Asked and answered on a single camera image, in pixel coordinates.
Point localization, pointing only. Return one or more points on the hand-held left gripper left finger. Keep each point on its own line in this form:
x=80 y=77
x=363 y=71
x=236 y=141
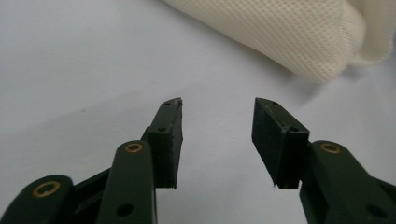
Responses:
x=146 y=174

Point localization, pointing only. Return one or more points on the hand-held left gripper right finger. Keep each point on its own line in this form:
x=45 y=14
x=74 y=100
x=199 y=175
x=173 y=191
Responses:
x=311 y=174

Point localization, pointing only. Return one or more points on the cream mesh laundry bag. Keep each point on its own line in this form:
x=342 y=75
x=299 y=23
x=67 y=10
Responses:
x=299 y=34

